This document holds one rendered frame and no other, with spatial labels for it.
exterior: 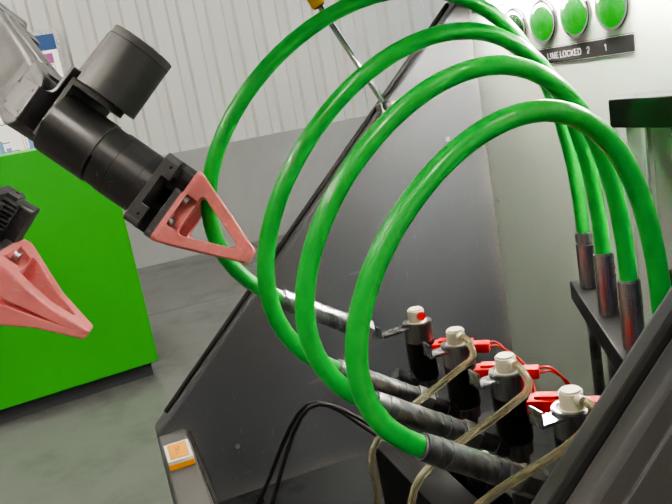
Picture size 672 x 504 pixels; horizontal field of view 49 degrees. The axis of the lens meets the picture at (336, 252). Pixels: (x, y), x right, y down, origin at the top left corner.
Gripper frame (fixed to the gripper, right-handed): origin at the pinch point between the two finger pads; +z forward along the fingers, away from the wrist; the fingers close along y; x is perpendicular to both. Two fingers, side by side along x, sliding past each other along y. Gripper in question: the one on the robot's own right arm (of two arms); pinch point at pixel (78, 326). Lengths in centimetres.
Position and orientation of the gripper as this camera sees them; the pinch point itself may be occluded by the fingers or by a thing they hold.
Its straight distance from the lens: 53.1
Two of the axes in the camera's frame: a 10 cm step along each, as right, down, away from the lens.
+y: 5.6, -8.2, -1.2
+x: -0.9, -2.0, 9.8
